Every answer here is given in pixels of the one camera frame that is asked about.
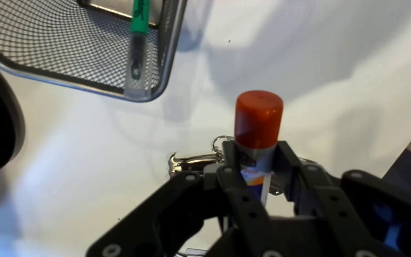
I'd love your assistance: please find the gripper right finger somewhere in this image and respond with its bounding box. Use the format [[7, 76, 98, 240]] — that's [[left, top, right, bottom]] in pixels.
[[273, 141, 411, 257]]

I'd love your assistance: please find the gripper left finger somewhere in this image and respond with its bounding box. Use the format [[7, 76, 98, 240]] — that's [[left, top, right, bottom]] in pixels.
[[86, 140, 281, 257]]

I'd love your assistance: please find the orange capped glue stick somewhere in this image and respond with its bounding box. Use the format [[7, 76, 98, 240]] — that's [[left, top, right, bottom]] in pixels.
[[234, 90, 284, 206]]

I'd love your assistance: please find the green pen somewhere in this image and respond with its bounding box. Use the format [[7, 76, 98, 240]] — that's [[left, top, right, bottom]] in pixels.
[[123, 0, 152, 100]]

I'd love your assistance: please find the silver wire mesh basket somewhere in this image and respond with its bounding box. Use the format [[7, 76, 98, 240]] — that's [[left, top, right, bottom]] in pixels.
[[0, 0, 188, 103]]

